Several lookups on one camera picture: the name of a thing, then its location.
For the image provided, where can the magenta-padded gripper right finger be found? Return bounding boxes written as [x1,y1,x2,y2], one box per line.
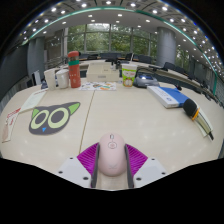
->
[124,143,168,190]

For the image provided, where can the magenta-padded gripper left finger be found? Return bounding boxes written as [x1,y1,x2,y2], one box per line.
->
[55,142,101,189]

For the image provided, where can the pink computer mouse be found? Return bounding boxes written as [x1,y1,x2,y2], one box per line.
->
[97,132,128,177]

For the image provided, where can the cat face mouse pad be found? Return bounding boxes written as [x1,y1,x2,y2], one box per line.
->
[28,101,82,136]

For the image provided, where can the black handheld microphone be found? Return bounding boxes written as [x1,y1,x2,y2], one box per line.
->
[182,98,215,141]

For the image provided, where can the red and white leaflet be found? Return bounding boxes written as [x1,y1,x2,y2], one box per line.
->
[1,107,23,144]

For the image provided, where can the blue and white book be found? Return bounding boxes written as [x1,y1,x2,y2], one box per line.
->
[146,85,190,109]

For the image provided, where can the white printed paper sheet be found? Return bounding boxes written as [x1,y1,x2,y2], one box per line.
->
[19,89,48,114]

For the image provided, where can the colourful sticker sheet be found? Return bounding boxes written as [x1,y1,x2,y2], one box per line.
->
[78,81,118,92]

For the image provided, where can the white lidded mug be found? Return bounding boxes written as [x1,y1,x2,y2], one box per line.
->
[55,67,70,90]

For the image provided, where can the white paper cup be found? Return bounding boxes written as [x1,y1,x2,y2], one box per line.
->
[43,68,57,91]

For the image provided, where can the printed cup with straw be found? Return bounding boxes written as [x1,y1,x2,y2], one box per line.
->
[121,53,138,88]

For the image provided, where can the long curved conference table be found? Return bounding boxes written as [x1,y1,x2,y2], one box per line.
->
[78,59,223,106]

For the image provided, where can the red drink bottle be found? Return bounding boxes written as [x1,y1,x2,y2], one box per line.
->
[67,50,82,89]

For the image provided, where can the white cardboard box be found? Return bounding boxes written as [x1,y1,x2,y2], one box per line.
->
[85,63,121,83]

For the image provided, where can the group of ceiling lights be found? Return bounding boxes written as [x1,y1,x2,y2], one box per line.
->
[16,0,224,73]

